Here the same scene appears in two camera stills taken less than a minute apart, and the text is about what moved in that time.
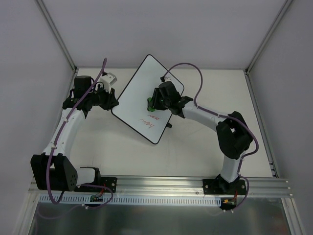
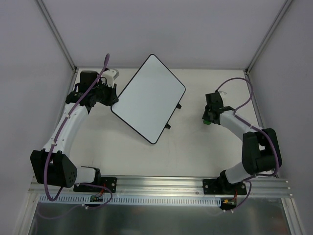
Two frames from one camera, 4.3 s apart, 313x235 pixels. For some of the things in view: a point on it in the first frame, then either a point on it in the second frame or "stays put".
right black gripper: [156, 98] → [208, 115]
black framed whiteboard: [132, 109] stays put
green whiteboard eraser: [150, 107] → [208, 122]
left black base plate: [110, 182] stays put
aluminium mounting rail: [135, 186] stays put
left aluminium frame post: [50, 19] stays put
